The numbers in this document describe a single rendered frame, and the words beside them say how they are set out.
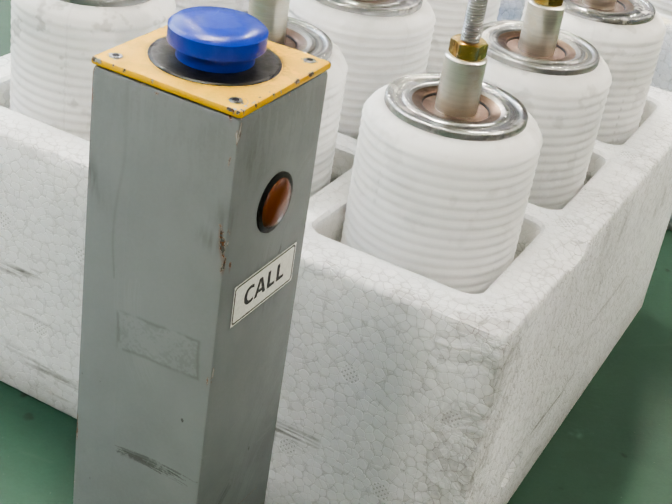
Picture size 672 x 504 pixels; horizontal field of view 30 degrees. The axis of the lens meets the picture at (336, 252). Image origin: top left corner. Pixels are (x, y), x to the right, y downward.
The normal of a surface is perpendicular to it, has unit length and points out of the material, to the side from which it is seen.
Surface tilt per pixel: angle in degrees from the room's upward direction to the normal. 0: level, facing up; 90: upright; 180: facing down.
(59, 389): 90
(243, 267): 90
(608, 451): 0
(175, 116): 90
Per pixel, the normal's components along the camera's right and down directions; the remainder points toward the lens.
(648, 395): 0.14, -0.85
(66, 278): -0.48, 0.39
